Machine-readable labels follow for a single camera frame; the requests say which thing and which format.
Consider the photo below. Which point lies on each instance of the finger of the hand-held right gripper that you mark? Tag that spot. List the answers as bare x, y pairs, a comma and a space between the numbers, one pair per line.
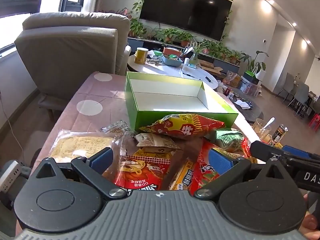
297, 150
265, 150

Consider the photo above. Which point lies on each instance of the metal spoon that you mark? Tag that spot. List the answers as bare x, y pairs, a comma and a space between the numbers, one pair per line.
268, 123

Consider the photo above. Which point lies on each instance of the clear noodle cake packet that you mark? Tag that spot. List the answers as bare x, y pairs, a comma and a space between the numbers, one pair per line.
75, 145

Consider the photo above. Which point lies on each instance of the row of green potted plants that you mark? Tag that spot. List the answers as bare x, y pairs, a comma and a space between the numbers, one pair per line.
170, 33

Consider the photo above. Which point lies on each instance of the red and yellow snack bag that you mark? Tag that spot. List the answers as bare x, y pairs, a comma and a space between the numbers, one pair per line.
185, 127

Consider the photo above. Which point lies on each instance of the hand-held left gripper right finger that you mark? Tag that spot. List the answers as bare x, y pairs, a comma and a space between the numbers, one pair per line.
220, 160

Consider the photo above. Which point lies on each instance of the green snack bag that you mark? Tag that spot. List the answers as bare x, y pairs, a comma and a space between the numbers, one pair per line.
226, 137

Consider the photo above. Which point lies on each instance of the blue plastic basin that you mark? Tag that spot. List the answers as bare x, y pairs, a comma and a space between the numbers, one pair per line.
172, 62

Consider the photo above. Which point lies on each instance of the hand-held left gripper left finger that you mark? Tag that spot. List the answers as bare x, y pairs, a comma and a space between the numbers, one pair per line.
101, 158

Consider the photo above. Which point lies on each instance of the red plastic stool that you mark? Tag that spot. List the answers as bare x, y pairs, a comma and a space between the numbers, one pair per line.
315, 121

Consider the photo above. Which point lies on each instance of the person's right hand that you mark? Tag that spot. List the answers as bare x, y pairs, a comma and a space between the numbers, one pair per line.
311, 226

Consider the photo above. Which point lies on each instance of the clear storage bin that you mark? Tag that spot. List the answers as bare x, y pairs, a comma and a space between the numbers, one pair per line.
250, 88

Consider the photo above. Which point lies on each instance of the black wall television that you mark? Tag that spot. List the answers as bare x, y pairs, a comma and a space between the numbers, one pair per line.
185, 5

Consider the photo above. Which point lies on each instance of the large leafy plant white pot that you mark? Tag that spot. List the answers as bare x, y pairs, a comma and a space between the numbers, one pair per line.
253, 63

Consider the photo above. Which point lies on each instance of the small clear brown cake packet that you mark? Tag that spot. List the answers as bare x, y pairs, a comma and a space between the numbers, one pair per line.
116, 127

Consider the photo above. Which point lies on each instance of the yellow snack packet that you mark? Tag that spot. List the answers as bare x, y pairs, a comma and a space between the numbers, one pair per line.
183, 177

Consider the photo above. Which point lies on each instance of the white power strip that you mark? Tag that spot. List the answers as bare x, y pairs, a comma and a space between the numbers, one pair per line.
10, 176

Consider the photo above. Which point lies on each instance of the green cardboard box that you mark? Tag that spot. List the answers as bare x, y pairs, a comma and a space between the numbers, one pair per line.
150, 118

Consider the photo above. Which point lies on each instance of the grey dining chair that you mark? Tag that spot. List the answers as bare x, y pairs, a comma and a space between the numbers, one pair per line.
287, 83
301, 95

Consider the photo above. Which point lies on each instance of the pink polka-dot tablecloth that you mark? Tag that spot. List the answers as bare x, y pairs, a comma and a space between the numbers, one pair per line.
105, 100

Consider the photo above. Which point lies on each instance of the glass cup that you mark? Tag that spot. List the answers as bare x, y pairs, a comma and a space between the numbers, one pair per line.
260, 131

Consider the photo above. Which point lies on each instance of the dark television cabinet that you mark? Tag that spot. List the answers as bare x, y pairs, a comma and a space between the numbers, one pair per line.
225, 61

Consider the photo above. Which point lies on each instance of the orange-red box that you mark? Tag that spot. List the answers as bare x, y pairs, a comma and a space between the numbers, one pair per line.
171, 51

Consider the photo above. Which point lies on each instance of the beige brown-striped snack packet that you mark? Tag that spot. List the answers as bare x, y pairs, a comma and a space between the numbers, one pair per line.
152, 141

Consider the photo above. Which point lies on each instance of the black drink can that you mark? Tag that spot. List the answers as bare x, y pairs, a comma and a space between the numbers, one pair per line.
279, 135

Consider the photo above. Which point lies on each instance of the yellow canister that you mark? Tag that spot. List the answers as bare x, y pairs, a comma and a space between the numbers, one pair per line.
140, 56

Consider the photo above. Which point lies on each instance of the small white bottle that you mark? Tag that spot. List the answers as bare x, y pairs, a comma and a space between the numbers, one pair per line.
186, 61

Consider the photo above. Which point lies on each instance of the glass vase with plant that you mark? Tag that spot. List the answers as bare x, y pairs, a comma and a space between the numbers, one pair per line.
193, 58

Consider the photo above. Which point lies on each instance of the grey fabric armchair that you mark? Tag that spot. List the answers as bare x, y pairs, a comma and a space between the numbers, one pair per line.
65, 55

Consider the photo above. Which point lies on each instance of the brown cardboard box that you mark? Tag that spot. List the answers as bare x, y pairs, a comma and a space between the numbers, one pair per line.
212, 67

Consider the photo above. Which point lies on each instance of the dark round low table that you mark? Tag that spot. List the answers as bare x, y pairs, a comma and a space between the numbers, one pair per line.
250, 112

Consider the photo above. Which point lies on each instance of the red noodle-print snack bag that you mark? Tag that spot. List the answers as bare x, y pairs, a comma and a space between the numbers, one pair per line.
140, 172

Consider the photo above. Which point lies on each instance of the white coffee table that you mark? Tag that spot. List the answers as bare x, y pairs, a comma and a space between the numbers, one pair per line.
170, 71

